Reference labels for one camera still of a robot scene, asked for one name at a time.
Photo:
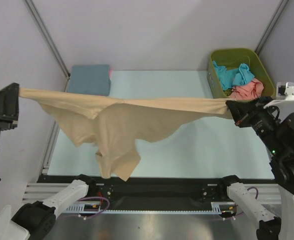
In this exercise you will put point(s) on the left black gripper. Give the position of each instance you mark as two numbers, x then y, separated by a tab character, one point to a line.
2	108

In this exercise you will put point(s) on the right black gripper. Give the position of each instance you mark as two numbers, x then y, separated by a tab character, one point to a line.
240	110

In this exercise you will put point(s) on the beige t-shirt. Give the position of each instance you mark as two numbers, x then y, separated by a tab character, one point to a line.
114	124

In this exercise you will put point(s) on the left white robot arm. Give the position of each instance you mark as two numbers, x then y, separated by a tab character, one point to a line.
33	221

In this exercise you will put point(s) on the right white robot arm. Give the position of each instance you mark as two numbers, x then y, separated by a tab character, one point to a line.
278	138

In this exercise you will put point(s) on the dark green patterned garment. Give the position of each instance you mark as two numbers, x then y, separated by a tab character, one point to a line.
228	92

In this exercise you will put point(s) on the salmon pink crumpled t-shirt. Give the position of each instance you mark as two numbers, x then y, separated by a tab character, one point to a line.
250	91

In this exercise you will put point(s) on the teal crumpled t-shirt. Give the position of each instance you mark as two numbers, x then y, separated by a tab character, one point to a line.
238	76

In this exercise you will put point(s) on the olive green plastic bin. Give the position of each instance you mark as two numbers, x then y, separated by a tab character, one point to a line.
231	58

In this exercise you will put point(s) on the folded grey-blue t-shirt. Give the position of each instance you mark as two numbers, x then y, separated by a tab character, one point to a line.
90	80

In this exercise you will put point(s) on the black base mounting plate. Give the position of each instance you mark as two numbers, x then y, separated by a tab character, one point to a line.
159	194

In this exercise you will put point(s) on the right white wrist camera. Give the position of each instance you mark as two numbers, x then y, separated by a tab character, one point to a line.
284	94

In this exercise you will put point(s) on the aluminium extrusion rail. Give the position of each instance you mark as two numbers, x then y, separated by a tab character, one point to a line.
267	193

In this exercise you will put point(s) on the left aluminium corner post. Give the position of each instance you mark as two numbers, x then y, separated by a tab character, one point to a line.
35	15

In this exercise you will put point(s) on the aluminium corner post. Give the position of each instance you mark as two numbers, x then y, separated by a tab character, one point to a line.
271	25
35	15

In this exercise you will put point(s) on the right white cable duct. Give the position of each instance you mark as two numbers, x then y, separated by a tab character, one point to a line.
224	207

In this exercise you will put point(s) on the white cable duct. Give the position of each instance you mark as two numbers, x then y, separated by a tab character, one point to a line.
84	208
224	207

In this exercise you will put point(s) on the right aluminium corner post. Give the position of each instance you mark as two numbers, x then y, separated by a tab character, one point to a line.
271	25

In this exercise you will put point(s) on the left white cable duct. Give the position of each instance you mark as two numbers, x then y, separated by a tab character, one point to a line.
84	208

